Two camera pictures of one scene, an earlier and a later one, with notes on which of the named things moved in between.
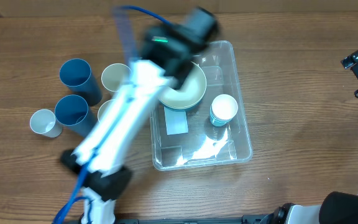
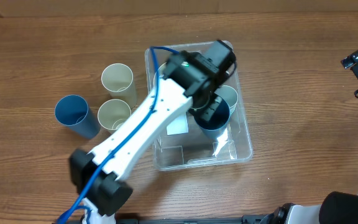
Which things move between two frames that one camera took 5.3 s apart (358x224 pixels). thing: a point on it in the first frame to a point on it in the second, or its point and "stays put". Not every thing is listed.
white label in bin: [176, 122] stays put
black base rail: [253, 219] stays put
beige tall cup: [114, 74] stays put
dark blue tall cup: [72, 112] stays put
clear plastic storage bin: [214, 131] stays put
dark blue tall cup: [75, 74] to [215, 127]
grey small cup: [43, 122] to [229, 95]
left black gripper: [181, 81] to [211, 93]
